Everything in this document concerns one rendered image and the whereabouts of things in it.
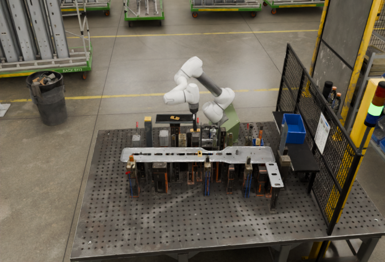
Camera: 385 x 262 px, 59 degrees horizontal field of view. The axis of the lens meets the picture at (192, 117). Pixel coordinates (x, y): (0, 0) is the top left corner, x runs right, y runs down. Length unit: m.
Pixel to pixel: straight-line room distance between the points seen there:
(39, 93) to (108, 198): 2.40
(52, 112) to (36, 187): 1.29
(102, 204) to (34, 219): 1.22
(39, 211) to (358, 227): 3.22
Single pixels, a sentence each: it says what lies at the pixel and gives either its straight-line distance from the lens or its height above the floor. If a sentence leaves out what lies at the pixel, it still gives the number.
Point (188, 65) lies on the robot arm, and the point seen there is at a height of 1.60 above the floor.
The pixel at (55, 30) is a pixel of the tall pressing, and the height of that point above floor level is 0.83.
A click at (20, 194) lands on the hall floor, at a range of 4.54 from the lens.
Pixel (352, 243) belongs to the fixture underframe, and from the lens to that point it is 3.72.
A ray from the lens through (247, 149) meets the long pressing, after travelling 3.17.
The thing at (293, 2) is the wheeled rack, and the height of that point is 0.32.
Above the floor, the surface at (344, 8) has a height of 1.66.
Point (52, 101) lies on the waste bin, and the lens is 5.26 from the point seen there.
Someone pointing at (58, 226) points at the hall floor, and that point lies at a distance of 4.04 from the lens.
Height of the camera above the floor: 3.01
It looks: 35 degrees down
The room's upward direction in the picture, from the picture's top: straight up
